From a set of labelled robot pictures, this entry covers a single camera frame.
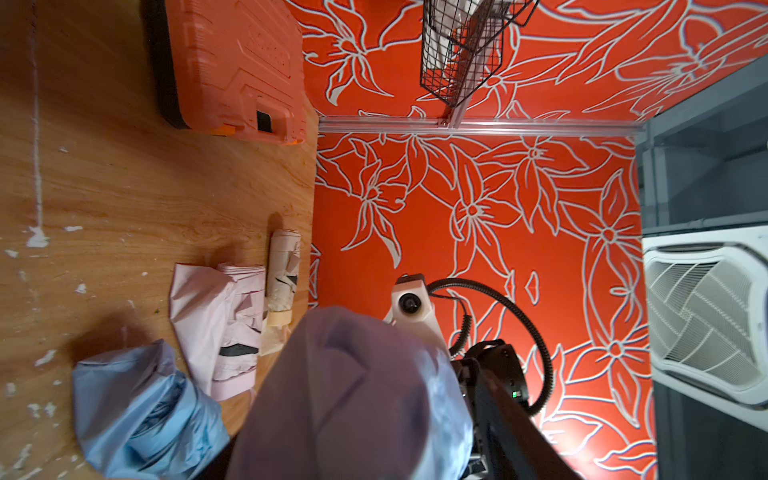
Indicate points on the white air conditioner unit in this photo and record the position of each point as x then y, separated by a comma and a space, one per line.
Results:
706, 295

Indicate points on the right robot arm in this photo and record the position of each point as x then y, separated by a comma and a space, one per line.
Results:
506, 443

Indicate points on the small cream folded umbrella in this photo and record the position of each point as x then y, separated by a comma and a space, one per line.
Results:
281, 285

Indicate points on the black wire wall basket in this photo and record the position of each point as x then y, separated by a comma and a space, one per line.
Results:
462, 44

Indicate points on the light blue sleeved umbrella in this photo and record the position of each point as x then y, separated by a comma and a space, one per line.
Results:
351, 397

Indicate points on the pink sleeved umbrella short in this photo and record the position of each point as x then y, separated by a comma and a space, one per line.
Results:
236, 364

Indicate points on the red plastic tool case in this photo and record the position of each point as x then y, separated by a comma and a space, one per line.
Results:
228, 68

